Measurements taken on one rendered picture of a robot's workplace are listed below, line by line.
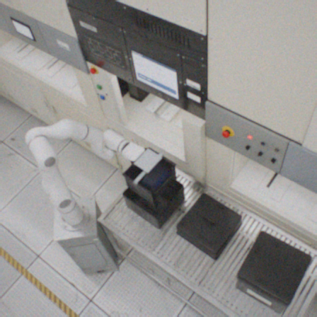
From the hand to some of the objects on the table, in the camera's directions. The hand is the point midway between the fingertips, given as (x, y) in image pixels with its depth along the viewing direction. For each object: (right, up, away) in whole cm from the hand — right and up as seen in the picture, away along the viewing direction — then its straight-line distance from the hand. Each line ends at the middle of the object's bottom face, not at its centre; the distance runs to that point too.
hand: (147, 161), depth 212 cm
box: (+68, -66, +7) cm, 95 cm away
